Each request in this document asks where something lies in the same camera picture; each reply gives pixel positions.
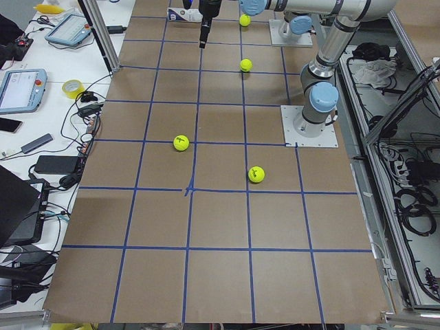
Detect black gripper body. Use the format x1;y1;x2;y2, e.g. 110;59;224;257
199;0;221;20

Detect clear Wilson tennis ball can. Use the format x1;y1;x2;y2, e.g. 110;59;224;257
167;8;203;23

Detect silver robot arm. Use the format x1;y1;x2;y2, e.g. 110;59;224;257
241;0;396;133
198;1;344;49

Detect yellow tennis ball near base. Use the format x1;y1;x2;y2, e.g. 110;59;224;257
239;14;251;27

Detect yellow tennis ball centre back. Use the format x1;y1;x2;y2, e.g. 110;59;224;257
240;58;253;72

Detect yellow tennis ball far left side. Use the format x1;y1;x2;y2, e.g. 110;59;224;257
173;135;190;151

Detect yellow tennis ball front left side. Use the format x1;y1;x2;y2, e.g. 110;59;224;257
247;166;265;184

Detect teach pendant upper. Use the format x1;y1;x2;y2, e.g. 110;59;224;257
45;14;91;47

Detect teach pendant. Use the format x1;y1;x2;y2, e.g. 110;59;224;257
45;14;91;47
1;69;47;114

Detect yellow tape roll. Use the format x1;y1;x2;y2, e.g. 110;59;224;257
62;79;85;100

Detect scissors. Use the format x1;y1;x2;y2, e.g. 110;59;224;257
36;15;51;25

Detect white cloth rag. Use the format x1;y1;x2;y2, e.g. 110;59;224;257
353;59;397;88

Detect teach pendant lower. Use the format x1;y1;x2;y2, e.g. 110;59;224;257
1;69;47;114

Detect grey usb hub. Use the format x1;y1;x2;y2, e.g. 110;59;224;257
21;133;53;154

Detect black power adapter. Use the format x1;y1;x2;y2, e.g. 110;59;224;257
34;155;78;175

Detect black smartphone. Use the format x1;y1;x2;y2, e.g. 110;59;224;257
0;118;23;133

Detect black laptop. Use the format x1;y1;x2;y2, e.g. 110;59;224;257
1;167;48;247

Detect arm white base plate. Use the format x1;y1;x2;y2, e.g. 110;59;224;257
280;105;338;148
269;19;313;47

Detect aluminium frame post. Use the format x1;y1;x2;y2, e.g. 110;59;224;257
78;0;120;74

